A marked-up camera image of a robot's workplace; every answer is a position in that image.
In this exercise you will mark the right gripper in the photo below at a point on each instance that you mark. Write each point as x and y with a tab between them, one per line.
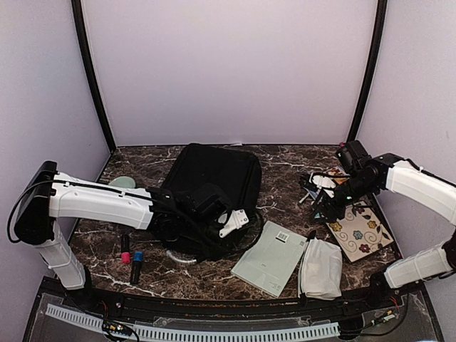
328	207

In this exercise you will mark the black backpack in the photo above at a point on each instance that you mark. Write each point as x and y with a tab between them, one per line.
238	173

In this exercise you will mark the dog picture book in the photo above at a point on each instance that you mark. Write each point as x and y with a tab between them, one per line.
338	176

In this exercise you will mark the pale green notebook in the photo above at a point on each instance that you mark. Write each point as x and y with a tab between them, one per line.
269	264

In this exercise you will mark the white fabric pouch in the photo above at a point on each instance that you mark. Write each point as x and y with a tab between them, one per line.
320	270

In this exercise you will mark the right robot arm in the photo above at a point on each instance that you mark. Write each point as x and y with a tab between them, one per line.
421	195

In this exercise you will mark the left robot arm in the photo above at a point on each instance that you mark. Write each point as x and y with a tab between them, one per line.
51	195

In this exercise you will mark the small white marker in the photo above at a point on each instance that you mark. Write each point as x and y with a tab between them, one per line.
303	199

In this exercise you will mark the floral ceramic tile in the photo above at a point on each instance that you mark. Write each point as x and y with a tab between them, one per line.
360	233

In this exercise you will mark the pale green ceramic bowl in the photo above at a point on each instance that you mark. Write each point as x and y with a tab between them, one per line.
123	181

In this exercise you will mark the pink cap black marker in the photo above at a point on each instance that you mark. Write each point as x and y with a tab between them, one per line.
125	248

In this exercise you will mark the blue cap black marker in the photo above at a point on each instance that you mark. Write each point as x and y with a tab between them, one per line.
136	268

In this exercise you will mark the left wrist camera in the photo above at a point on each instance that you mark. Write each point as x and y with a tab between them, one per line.
236	220

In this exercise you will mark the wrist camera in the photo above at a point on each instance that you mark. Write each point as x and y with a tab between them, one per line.
322	181
236	220

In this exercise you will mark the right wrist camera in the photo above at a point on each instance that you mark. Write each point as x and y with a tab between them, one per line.
322	181

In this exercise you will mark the white slotted cable duct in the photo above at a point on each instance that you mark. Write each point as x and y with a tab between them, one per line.
175	330

